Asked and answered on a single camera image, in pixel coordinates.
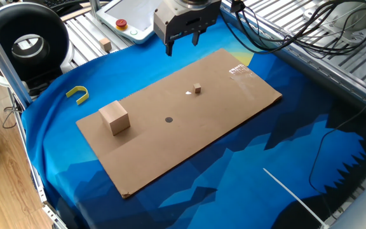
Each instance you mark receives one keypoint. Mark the tiny wooden cube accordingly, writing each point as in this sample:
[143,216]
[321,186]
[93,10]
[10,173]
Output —
[197,88]

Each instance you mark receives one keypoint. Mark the light wooden desk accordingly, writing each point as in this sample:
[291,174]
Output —
[75,14]

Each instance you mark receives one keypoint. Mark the black round mark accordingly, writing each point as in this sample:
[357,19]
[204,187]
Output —
[169,120]

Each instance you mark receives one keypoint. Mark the silver metal mounting plate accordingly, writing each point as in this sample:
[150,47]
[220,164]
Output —
[357,33]

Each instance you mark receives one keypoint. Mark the clear shiny tape patch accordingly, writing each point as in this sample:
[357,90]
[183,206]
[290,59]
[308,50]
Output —
[240,70]

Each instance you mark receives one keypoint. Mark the brown cardboard sheet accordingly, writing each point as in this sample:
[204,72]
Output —
[186,143]

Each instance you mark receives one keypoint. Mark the medium wooden cube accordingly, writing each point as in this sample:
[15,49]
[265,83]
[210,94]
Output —
[105,44]

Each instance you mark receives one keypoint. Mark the aluminium table edge rail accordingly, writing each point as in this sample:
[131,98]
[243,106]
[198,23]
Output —
[329,73]

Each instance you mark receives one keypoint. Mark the grey Schunk gripper body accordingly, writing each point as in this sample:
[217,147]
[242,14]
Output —
[183,27]

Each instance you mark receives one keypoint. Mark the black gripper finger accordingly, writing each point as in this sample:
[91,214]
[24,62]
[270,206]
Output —
[195,39]
[169,47]

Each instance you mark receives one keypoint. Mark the aluminium frame post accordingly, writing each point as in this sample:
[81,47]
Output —
[2,60]
[94,8]

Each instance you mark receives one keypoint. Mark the large wooden block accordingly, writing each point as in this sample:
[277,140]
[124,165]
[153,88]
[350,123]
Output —
[114,119]

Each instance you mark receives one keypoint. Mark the blue mountain print cloth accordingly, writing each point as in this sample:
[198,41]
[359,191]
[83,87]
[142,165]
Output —
[249,191]

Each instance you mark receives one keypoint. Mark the black keyboard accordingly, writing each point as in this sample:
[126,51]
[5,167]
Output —
[59,3]

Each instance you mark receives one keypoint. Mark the yellow U-shaped piece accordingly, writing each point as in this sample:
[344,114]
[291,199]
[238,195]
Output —
[81,87]

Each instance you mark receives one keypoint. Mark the white teach pendant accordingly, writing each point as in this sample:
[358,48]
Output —
[129,12]

